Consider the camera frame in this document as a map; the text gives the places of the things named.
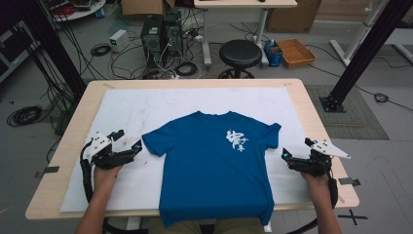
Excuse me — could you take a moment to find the black tape cross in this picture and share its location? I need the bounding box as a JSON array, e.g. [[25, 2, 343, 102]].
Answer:
[[337, 209, 369, 226]]

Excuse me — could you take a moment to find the blue t-shirt white print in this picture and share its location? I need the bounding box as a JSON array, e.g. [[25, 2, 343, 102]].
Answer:
[[141, 110, 282, 229]]

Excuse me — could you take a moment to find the orange shallow tray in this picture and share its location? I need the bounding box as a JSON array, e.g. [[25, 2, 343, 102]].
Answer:
[[276, 38, 318, 69]]

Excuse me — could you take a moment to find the grey floor mat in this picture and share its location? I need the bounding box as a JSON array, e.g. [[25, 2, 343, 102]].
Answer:
[[305, 84, 391, 141]]

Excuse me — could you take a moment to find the white table mat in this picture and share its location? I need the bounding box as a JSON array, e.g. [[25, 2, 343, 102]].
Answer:
[[59, 86, 315, 214]]

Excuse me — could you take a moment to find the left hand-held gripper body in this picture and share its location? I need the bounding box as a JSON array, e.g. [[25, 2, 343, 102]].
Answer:
[[82, 131, 135, 171]]

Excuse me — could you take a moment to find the person's right hand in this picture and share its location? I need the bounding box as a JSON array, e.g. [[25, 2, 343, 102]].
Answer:
[[299, 170, 331, 193]]

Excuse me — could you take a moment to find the grey shelf rack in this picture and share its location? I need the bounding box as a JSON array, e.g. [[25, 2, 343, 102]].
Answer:
[[0, 19, 42, 84]]

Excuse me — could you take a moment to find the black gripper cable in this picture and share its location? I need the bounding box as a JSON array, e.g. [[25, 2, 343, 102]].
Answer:
[[79, 139, 95, 205], [284, 176, 339, 234]]

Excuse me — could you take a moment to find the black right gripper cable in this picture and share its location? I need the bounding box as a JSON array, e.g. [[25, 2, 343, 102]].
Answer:
[[284, 176, 339, 234]]

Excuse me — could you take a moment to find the white desk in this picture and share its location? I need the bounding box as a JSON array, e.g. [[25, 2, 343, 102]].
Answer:
[[193, 0, 299, 68]]

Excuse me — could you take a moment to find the white metal stand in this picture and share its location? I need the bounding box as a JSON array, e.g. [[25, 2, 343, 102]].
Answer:
[[329, 0, 392, 67]]

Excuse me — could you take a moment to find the small black cable coil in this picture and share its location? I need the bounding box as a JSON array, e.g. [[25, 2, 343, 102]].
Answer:
[[90, 42, 112, 58]]

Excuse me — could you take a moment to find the black floor cable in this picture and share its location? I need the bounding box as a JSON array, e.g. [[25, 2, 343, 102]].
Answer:
[[306, 43, 413, 113]]

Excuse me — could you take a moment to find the person's left hand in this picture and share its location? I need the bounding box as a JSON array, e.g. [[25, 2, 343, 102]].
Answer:
[[93, 163, 125, 191]]

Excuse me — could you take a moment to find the blue box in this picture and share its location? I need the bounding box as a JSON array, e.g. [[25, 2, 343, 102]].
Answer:
[[263, 39, 283, 68]]

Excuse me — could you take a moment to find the round white table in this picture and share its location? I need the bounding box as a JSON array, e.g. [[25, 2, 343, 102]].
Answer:
[[41, 0, 107, 23]]

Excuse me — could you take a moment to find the grey tape strip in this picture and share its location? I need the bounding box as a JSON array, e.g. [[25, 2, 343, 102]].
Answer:
[[337, 176, 361, 188], [34, 165, 60, 179]]

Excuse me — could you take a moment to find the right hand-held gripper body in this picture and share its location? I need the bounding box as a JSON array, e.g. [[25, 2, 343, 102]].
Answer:
[[287, 139, 352, 178]]

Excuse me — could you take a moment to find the large black cable coil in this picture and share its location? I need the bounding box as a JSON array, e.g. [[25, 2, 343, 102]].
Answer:
[[6, 104, 44, 128]]

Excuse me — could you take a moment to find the black metal frame post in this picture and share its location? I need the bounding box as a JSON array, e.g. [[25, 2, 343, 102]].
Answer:
[[319, 0, 413, 114], [13, 0, 88, 100]]

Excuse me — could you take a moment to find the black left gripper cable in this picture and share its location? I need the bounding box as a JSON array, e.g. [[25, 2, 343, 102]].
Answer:
[[79, 139, 95, 205]]

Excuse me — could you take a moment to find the white power supply unit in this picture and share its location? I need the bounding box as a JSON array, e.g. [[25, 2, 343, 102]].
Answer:
[[108, 28, 131, 54]]

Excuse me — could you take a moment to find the black round stool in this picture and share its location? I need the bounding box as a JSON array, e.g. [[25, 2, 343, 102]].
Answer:
[[217, 39, 263, 80]]

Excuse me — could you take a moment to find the black computer tower green label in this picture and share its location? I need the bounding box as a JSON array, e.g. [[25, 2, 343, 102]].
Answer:
[[139, 15, 165, 71]]

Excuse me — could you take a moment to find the large closed cardboard box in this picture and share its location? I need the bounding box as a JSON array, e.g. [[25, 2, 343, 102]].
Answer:
[[265, 0, 323, 34]]

